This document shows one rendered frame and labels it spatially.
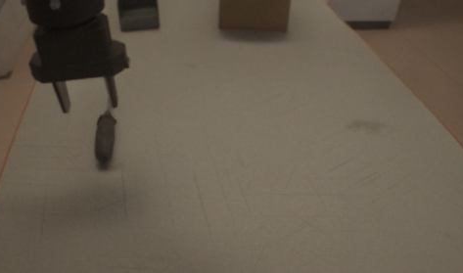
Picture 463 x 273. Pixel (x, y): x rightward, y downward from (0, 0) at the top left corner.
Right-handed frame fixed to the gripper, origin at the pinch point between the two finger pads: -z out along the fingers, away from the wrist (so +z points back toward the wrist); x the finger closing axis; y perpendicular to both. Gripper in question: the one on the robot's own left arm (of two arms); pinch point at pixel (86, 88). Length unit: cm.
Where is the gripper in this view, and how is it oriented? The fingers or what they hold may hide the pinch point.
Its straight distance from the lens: 50.2
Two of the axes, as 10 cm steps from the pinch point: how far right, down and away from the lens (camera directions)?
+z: 0.3, -7.5, -6.6
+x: 9.8, -1.1, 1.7
